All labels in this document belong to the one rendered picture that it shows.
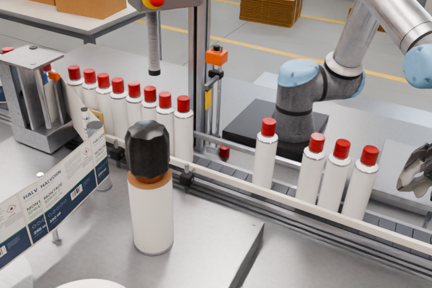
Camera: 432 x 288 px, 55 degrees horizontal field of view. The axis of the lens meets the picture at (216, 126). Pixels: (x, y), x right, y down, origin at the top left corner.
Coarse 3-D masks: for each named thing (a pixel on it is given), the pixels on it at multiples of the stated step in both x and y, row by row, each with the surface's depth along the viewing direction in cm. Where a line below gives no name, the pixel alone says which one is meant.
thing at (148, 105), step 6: (144, 90) 109; (150, 90) 108; (144, 96) 110; (150, 96) 109; (156, 96) 111; (144, 102) 110; (150, 102) 110; (156, 102) 111; (144, 108) 110; (150, 108) 110; (144, 114) 111; (150, 114) 111; (144, 120) 113
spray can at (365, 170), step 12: (372, 156) 88; (360, 168) 90; (372, 168) 90; (360, 180) 91; (372, 180) 91; (348, 192) 95; (360, 192) 93; (348, 204) 96; (360, 204) 95; (348, 216) 97; (360, 216) 97
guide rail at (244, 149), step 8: (200, 136) 114; (208, 136) 113; (224, 144) 111; (232, 144) 110; (248, 152) 109; (280, 160) 105; (288, 160) 105; (296, 168) 104; (376, 192) 97; (384, 192) 96; (392, 192) 96; (400, 200) 95; (408, 200) 94; (416, 200) 94; (424, 208) 93
